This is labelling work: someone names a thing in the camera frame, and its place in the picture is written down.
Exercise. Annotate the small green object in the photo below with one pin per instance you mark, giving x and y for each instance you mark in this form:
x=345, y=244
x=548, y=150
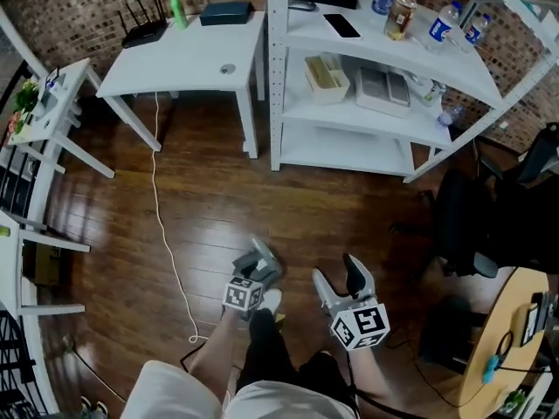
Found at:
x=4, y=231

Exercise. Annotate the flat white and grey box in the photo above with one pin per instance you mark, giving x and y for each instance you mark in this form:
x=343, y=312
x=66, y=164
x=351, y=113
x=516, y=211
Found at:
x=382, y=92

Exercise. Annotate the brown cardboard box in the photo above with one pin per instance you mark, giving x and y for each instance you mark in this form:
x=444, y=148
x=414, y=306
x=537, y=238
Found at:
x=47, y=264

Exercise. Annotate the beige storage box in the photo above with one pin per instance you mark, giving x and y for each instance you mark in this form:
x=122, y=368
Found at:
x=326, y=81

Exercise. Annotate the green leafy item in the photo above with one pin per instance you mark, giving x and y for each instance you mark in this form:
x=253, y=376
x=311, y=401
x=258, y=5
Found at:
x=515, y=400

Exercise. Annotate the person's white shoe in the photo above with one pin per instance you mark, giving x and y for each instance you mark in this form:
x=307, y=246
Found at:
x=271, y=301

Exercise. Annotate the red flower bunch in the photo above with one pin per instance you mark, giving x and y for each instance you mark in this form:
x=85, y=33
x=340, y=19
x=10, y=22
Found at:
x=14, y=122

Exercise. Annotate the green bottle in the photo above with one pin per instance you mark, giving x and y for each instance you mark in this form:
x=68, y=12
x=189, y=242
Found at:
x=179, y=11

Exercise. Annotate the small blue item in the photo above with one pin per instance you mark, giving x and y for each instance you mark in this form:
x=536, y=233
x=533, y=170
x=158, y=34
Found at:
x=491, y=368

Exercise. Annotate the small clear spray bottle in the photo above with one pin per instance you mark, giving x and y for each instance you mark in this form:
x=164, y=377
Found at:
x=433, y=94

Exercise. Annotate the yellow floor tape piece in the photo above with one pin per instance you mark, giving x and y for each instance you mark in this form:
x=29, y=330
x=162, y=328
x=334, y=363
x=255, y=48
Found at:
x=279, y=318

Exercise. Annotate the black and beige device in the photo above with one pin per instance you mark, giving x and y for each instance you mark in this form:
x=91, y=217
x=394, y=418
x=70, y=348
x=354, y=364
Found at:
x=535, y=319

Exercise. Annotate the person's black trousers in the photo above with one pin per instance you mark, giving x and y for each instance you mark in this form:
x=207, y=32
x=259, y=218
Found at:
x=271, y=356

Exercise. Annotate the round wooden table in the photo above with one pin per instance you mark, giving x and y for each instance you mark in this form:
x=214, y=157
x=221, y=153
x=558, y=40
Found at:
x=493, y=321

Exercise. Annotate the white table with crossbars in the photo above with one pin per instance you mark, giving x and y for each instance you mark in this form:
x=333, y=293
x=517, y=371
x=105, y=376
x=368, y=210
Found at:
x=8, y=269

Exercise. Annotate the person's left forearm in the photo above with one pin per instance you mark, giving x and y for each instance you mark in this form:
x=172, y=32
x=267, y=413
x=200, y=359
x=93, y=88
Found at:
x=216, y=341

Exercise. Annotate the clear bottle with purple cap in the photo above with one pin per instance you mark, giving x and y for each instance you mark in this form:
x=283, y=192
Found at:
x=450, y=116

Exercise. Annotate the green potted plant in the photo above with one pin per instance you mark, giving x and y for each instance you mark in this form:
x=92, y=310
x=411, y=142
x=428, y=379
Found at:
x=26, y=96

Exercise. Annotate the tea bottle with yellow cap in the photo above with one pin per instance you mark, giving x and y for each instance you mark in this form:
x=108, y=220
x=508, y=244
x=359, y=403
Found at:
x=399, y=15

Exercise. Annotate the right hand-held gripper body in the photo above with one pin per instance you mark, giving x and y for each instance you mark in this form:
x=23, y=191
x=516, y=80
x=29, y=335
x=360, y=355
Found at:
x=360, y=323

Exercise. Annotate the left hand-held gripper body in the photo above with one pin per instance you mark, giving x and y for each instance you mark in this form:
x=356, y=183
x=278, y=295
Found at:
x=242, y=294

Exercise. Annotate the black office chair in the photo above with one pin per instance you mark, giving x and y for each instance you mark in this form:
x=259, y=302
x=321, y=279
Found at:
x=480, y=216

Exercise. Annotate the person's right forearm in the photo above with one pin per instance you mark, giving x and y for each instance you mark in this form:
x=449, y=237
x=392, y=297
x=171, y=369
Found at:
x=369, y=373

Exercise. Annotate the pair of striped slippers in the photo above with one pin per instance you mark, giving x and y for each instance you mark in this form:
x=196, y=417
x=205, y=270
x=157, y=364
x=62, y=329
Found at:
x=94, y=407

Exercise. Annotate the black router with antennas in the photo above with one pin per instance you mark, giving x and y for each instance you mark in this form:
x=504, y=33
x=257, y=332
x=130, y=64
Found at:
x=144, y=35

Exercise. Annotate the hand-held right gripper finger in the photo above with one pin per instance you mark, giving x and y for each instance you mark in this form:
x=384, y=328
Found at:
x=327, y=293
x=359, y=279

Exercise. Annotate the black smartphone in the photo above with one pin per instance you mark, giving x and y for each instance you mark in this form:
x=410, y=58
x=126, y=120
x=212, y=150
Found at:
x=342, y=26

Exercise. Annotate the person's white shirt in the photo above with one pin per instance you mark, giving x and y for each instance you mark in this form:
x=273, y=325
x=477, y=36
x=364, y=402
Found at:
x=174, y=395

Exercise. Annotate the clear cola bottle blue label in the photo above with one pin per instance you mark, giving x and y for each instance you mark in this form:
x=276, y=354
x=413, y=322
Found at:
x=443, y=29
x=477, y=31

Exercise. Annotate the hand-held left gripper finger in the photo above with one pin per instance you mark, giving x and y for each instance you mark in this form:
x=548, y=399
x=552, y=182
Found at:
x=250, y=265
x=270, y=260

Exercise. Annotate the white metal shelf rack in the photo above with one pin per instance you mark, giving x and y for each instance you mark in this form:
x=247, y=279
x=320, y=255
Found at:
x=384, y=55

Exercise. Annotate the white desktop organiser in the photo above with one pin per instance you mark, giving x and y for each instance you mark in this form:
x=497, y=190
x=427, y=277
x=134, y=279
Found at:
x=50, y=92

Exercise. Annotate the black rectangular box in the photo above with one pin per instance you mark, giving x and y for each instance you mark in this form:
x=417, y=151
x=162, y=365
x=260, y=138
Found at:
x=227, y=13

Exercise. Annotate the small white table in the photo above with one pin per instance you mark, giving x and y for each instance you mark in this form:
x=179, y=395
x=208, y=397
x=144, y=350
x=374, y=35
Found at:
x=65, y=98

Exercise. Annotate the black metal railing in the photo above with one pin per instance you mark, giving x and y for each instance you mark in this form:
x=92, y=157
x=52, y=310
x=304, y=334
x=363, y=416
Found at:
x=13, y=365

